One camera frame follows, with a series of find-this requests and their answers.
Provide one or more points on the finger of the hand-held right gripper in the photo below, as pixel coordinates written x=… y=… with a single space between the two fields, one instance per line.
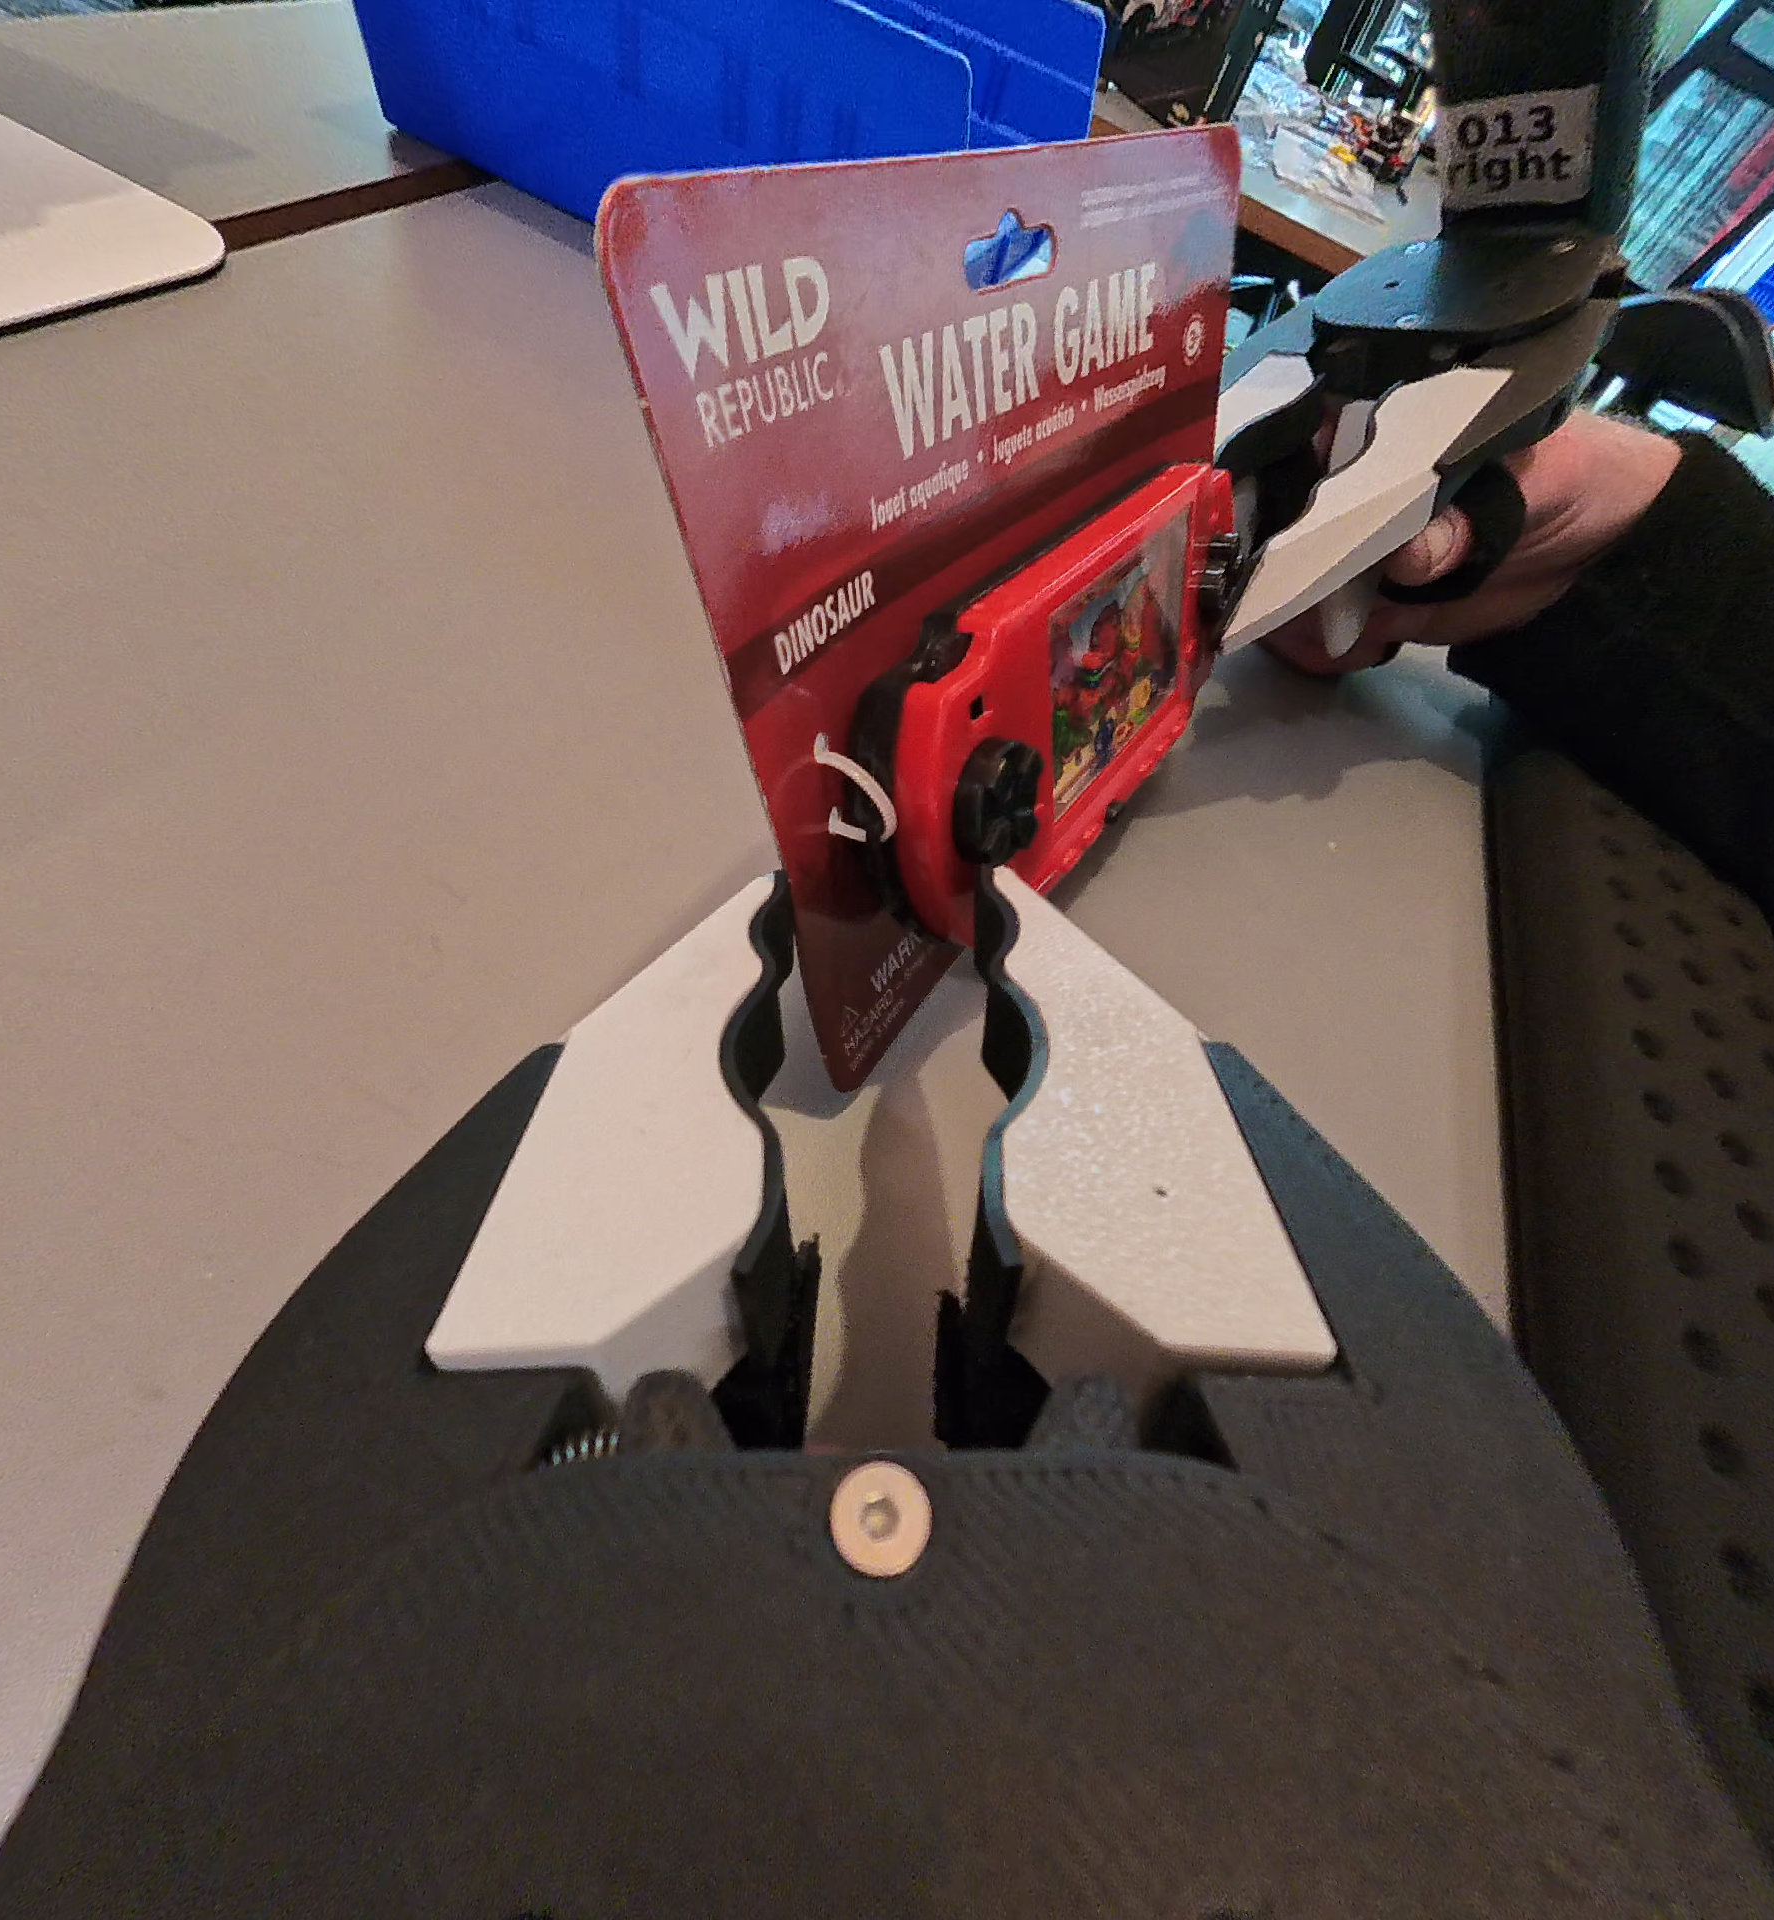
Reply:
x=1337 y=525
x=1262 y=392

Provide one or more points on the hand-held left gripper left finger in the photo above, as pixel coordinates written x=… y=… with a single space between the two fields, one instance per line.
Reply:
x=617 y=1201

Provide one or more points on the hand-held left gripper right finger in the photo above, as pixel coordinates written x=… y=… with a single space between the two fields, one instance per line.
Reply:
x=1143 y=1201

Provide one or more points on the red carded water game toy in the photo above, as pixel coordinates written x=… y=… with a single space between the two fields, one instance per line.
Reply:
x=826 y=525

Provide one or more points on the person's right forearm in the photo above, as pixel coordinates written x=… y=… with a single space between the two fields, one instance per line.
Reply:
x=1697 y=707

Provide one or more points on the person's right hand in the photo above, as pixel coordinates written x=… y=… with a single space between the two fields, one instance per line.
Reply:
x=1576 y=511

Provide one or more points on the cluttered background table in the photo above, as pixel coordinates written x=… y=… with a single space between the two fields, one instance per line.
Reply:
x=1337 y=226

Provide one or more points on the black printed cardboard box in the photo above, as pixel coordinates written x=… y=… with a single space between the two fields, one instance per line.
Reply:
x=1173 y=47

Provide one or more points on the blue plastic bin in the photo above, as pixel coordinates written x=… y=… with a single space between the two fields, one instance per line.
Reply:
x=603 y=91

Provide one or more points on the white monitor stand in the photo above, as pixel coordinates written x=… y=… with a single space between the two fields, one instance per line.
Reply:
x=63 y=241

